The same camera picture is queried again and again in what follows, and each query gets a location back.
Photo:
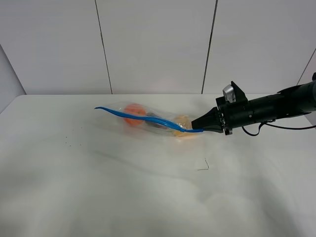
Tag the yellow pear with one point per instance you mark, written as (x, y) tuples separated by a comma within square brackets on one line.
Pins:
[(184, 121)]

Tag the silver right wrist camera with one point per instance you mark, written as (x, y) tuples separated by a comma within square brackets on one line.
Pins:
[(229, 94)]

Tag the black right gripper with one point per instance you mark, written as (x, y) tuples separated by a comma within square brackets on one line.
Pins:
[(222, 118)]

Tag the clear zip bag blue seal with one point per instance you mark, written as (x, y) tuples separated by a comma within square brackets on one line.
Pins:
[(125, 118)]

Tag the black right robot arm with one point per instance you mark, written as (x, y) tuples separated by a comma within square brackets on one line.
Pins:
[(291, 102)]

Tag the purple eggplant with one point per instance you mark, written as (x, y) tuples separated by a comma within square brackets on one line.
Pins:
[(151, 125)]

